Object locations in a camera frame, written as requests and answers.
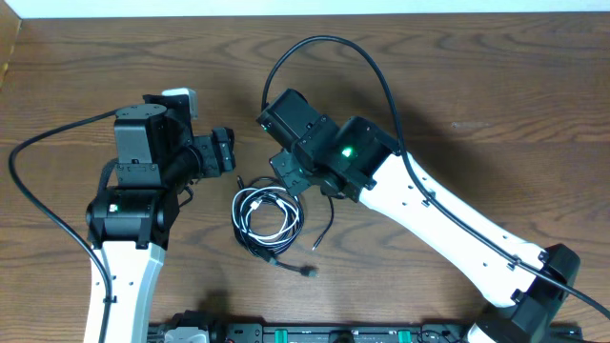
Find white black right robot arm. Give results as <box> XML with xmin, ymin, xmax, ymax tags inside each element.
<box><xmin>257</xmin><ymin>115</ymin><xmax>580</xmax><ymax>342</ymax></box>

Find black left camera cable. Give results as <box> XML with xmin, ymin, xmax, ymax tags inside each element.
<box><xmin>8</xmin><ymin>109</ymin><xmax>120</xmax><ymax>343</ymax></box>

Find black camera cable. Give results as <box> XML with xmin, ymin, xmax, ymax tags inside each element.
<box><xmin>260</xmin><ymin>34</ymin><xmax>610</xmax><ymax>320</ymax></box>
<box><xmin>8</xmin><ymin>109</ymin><xmax>120</xmax><ymax>343</ymax></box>

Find white usb cable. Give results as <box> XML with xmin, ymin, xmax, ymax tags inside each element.
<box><xmin>235</xmin><ymin>186</ymin><xmax>301</xmax><ymax>242</ymax></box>

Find black right camera cable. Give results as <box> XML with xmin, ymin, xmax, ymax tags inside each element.
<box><xmin>260</xmin><ymin>34</ymin><xmax>610</xmax><ymax>320</ymax></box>

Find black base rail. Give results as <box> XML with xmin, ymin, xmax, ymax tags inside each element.
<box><xmin>147</xmin><ymin>310</ymin><xmax>585</xmax><ymax>343</ymax></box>

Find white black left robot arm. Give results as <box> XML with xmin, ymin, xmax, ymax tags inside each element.
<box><xmin>85</xmin><ymin>104</ymin><xmax>235</xmax><ymax>342</ymax></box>

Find brown cardboard side panel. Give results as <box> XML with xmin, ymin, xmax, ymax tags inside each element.
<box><xmin>0</xmin><ymin>0</ymin><xmax>22</xmax><ymax>83</ymax></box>

